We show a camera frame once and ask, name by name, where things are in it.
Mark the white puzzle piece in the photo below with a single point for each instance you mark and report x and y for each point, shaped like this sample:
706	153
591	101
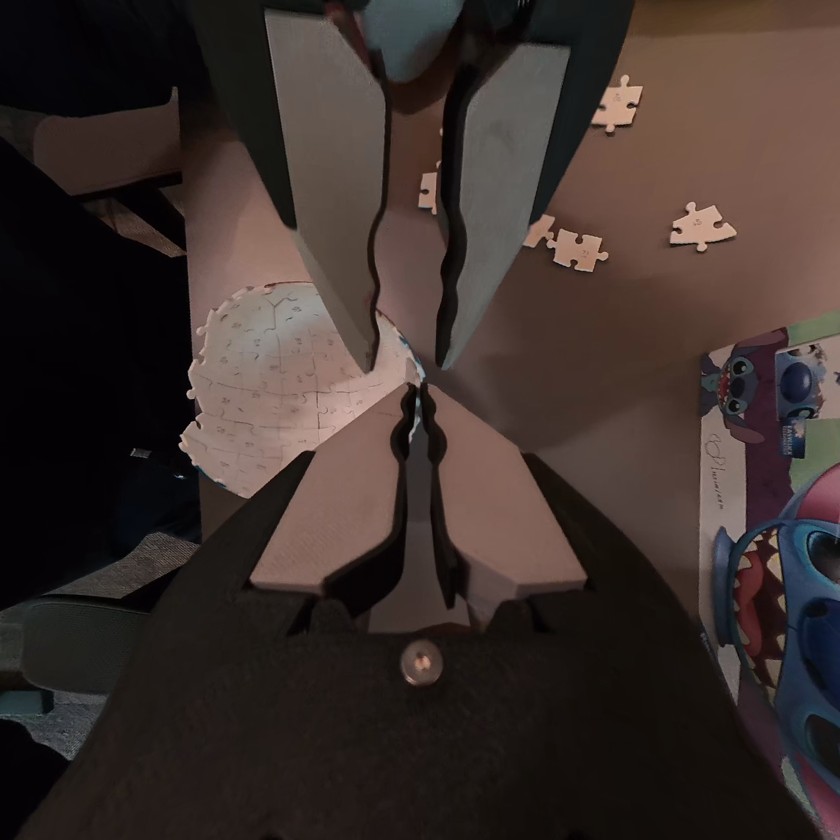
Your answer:
702	229
577	250
541	231
430	193
617	105

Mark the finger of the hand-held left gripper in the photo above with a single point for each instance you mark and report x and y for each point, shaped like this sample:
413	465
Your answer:
328	164
499	184

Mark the cartoon print puzzle box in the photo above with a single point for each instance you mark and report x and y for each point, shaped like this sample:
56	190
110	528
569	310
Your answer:
754	459

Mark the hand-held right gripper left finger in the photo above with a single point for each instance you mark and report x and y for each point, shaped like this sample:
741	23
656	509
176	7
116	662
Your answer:
328	518

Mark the person's dark clothed body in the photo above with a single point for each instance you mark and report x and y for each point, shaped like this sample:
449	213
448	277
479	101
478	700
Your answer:
79	328

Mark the grey office chair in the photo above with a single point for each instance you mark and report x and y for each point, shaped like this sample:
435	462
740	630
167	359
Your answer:
79	643

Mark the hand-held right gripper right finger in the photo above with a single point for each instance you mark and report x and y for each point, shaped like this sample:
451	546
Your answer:
505	518

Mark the puzzle ball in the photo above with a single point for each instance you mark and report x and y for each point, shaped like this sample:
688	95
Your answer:
262	394

